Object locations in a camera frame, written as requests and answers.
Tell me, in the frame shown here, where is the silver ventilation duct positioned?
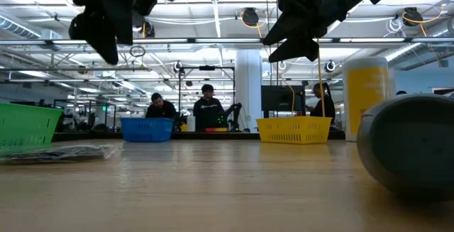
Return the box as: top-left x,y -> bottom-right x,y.
0,14 -> 43,41

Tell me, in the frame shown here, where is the white building column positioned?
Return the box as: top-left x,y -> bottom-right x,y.
235,49 -> 264,133

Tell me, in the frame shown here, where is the blue plastic basket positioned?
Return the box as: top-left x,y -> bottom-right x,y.
119,117 -> 175,143

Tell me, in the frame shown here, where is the yellow plastic basket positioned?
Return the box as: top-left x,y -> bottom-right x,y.
255,116 -> 333,145

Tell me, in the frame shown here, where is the yellow cable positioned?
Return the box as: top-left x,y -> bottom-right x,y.
316,38 -> 327,118

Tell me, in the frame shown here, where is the black background rig frame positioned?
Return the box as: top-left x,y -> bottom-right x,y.
177,65 -> 237,133

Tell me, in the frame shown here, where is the long ceiling light strip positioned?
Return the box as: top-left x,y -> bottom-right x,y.
133,38 -> 262,44
338,37 -> 407,43

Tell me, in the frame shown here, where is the grey oval case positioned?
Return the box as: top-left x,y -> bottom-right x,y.
356,93 -> 454,203

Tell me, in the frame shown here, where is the black aluminium table frame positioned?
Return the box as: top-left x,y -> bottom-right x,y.
52,131 -> 345,143

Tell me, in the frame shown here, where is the green plastic basket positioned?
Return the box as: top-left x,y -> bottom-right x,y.
0,102 -> 65,148

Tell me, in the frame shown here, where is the person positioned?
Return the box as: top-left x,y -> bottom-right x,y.
192,84 -> 225,133
306,82 -> 337,119
145,92 -> 178,119

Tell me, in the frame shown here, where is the clear plastic bag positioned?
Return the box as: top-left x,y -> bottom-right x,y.
0,144 -> 114,165

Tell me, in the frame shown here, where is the white canister with yellow label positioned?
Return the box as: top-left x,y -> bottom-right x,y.
342,56 -> 397,143

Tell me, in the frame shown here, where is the black monitor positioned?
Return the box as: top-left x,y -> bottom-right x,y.
260,84 -> 306,119

